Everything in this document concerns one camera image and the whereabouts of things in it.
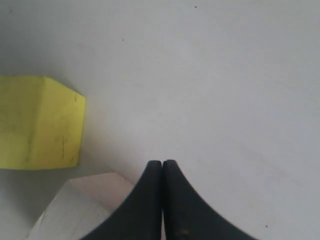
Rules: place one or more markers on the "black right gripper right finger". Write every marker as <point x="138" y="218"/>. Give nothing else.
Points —
<point x="187" y="216"/>

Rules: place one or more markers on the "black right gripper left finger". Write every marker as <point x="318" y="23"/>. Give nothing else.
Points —
<point x="139" y="217"/>

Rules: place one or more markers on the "large pale wooden cube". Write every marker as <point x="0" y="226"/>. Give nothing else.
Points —
<point x="80" y="206"/>

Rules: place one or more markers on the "yellow cube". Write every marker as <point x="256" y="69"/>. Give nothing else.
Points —
<point x="41" y="123"/>

